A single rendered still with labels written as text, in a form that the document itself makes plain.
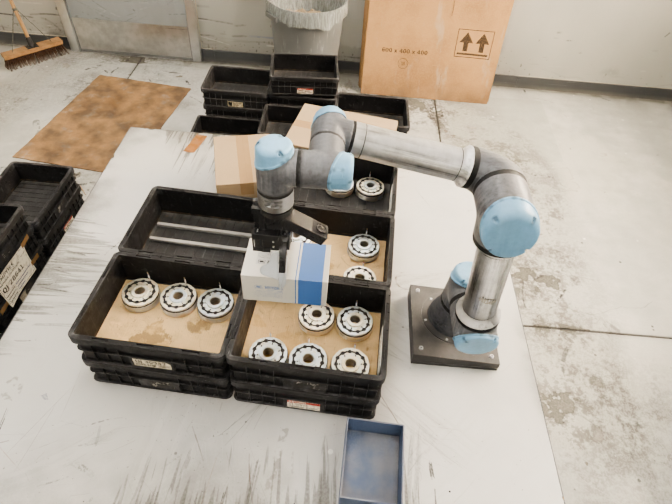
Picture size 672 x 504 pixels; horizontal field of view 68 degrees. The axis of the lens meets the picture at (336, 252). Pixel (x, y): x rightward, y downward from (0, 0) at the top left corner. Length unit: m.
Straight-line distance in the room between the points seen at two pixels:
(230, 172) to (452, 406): 1.10
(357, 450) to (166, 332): 0.61
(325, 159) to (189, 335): 0.70
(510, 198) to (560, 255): 2.08
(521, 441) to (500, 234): 0.68
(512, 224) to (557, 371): 1.63
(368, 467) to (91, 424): 0.74
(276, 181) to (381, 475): 0.81
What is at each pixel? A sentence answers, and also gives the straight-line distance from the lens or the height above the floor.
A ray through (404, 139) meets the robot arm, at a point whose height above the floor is 1.41.
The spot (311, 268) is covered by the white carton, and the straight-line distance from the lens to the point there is 1.18.
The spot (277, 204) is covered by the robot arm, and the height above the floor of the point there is 1.34.
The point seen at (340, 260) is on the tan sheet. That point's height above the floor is 0.83.
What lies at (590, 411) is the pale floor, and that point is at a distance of 2.57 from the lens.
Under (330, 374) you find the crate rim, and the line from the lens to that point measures 1.25.
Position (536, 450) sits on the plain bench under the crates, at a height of 0.70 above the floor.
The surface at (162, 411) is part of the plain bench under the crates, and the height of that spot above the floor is 0.70.
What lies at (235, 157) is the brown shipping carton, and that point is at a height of 0.86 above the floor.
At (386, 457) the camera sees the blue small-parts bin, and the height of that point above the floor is 0.70.
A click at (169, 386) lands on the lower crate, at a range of 1.50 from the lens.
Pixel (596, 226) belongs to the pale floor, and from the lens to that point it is 3.44.
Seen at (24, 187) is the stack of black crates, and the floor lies 0.38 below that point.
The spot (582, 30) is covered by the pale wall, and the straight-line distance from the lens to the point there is 4.58.
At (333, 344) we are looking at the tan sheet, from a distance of 1.41.
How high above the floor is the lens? 2.02
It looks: 47 degrees down
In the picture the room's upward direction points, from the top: 5 degrees clockwise
